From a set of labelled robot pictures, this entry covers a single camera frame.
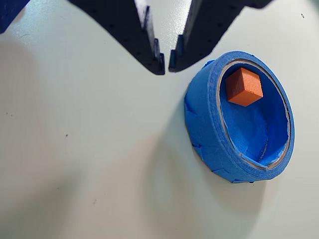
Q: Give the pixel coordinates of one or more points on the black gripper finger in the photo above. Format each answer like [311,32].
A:
[207,32]
[124,25]

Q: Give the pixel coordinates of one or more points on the small orange cube block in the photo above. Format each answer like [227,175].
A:
[244,87]

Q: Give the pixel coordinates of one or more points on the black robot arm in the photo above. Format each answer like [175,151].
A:
[10,12]

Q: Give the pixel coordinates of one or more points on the blue tape roll bin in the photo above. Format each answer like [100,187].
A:
[207,139]

